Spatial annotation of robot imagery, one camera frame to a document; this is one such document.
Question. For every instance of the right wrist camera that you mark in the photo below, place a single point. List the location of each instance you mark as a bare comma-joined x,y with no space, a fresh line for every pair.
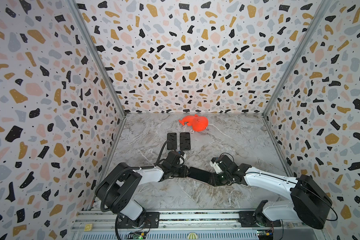
216,167

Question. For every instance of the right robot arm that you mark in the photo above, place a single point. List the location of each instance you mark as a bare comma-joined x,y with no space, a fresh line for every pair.
304,200

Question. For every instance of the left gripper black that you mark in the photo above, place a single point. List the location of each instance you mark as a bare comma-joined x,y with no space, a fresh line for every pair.
183,171

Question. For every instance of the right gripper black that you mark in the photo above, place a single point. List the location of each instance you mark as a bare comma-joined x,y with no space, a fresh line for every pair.
215,177

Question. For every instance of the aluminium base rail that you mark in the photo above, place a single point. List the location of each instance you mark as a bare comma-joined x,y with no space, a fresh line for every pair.
189,225

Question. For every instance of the black smartphone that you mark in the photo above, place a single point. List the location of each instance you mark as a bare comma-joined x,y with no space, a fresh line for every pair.
200,175
172,141

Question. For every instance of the red plush whale toy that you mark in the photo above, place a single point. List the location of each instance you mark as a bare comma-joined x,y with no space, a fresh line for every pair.
198,123

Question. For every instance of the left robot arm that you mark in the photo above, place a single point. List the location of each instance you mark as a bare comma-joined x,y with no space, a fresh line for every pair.
117,189

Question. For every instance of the black phone case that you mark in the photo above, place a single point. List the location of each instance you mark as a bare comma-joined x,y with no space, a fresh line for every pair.
185,141

